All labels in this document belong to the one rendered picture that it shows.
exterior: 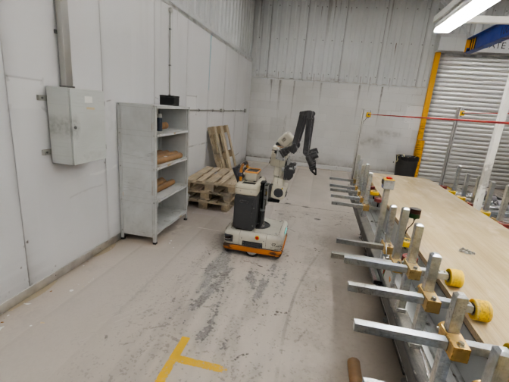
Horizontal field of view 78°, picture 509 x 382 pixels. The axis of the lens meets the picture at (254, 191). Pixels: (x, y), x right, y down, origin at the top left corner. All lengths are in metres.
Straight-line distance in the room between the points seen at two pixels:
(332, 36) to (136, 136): 7.09
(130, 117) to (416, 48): 7.84
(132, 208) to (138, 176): 0.39
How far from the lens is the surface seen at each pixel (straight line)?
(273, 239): 3.48
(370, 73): 9.58
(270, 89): 9.58
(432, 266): 1.45
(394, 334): 1.22
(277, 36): 9.77
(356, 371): 2.37
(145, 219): 3.81
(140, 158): 3.65
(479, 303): 1.53
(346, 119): 9.47
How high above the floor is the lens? 1.63
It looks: 15 degrees down
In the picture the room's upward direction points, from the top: 5 degrees clockwise
